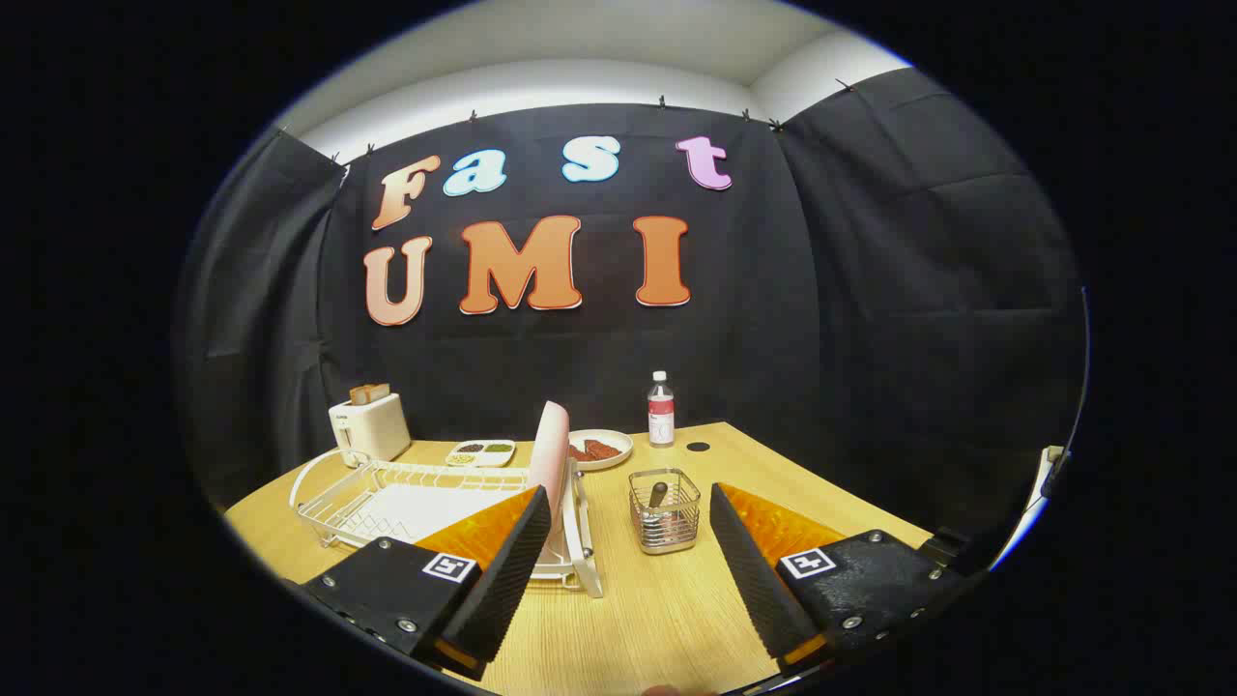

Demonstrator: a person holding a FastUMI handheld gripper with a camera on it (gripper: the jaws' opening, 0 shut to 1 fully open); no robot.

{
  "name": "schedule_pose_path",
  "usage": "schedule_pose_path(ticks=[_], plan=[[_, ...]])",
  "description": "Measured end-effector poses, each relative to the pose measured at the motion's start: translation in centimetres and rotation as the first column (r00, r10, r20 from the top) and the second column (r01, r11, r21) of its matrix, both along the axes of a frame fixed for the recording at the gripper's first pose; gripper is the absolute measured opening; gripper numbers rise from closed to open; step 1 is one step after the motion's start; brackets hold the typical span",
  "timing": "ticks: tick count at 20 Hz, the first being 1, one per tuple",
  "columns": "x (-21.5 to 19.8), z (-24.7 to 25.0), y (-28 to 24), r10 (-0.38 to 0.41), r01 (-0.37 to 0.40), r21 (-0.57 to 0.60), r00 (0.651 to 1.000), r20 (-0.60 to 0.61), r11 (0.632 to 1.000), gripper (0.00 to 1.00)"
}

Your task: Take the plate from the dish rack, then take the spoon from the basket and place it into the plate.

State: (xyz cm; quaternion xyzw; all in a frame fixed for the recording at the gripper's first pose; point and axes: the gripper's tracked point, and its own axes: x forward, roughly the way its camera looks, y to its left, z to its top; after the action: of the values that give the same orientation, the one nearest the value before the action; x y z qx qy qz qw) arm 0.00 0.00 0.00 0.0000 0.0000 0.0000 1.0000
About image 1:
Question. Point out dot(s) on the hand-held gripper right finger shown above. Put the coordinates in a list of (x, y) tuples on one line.
[(759, 580)]

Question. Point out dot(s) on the pink plate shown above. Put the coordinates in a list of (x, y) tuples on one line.
[(551, 454)]

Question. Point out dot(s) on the white divided dish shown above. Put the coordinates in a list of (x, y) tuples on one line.
[(483, 462)]

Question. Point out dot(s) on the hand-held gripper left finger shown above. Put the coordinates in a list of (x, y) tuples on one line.
[(507, 580)]

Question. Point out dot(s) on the toast slice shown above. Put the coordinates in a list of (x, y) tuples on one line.
[(358, 395), (380, 391)]

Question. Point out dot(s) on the black backdrop cloth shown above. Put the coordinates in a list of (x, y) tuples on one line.
[(773, 290)]

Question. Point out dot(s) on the white round plate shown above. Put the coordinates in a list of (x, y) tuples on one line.
[(609, 464)]

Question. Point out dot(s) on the clear bottle with red label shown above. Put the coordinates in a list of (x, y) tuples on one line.
[(661, 416)]

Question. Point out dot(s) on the white toaster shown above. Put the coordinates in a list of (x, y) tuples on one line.
[(377, 425)]

